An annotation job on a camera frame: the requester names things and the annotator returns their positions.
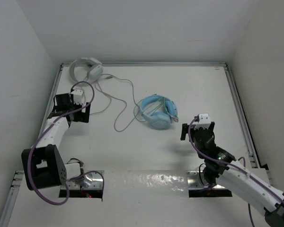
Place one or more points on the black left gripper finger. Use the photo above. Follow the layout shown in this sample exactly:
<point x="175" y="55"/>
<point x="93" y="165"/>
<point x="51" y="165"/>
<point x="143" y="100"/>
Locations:
<point x="58" y="114"/>
<point x="82" y="115"/>

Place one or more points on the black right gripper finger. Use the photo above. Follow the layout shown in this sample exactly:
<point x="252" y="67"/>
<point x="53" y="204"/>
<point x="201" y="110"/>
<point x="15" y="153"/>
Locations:
<point x="211" y="127"/>
<point x="184" y="131"/>

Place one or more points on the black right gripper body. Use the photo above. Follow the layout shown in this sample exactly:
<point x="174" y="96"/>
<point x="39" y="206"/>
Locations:
<point x="192" y="130"/>

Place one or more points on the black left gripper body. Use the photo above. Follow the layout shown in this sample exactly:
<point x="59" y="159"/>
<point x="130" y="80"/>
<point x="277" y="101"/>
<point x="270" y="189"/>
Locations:
<point x="73" y="106"/>

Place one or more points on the white headphones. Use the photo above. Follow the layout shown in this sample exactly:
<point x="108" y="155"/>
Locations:
<point x="86" y="69"/>

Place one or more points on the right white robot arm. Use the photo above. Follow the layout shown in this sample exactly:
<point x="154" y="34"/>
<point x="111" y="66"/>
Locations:
<point x="222" y="168"/>

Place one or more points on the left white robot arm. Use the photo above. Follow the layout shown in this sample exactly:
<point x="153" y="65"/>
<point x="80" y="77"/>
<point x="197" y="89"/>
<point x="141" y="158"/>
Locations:
<point x="47" y="167"/>

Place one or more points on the blue headphones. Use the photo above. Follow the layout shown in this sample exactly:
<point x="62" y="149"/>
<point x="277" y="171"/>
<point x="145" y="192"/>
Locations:
<point x="160" y="120"/>

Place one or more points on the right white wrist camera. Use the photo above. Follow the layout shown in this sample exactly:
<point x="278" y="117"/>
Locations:
<point x="203" y="121"/>

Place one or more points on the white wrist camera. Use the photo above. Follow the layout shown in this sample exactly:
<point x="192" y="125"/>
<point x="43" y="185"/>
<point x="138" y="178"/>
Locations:
<point x="78" y="96"/>
<point x="203" y="121"/>

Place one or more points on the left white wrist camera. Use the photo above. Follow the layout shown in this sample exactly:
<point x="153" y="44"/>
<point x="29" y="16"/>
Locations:
<point x="78" y="96"/>

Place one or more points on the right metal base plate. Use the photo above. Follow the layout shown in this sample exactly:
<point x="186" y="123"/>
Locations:
<point x="198" y="183"/>

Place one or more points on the metal base plate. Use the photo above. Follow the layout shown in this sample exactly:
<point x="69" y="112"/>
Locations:
<point x="198" y="183"/>
<point x="90" y="181"/>

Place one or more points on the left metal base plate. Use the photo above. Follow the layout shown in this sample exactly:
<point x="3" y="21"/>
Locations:
<point x="90" y="181"/>

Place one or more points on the aluminium table frame rail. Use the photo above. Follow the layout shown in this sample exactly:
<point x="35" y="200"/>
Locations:
<point x="145" y="169"/>

